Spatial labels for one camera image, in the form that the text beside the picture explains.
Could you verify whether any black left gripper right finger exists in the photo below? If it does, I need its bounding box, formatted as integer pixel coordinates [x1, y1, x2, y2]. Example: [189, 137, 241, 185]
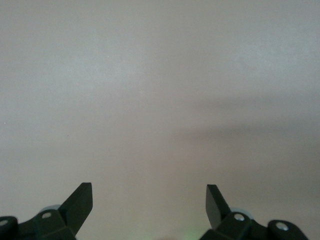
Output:
[199, 184, 310, 240]

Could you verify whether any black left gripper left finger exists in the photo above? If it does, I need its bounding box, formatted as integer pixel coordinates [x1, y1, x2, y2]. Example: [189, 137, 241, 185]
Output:
[0, 181, 94, 240]

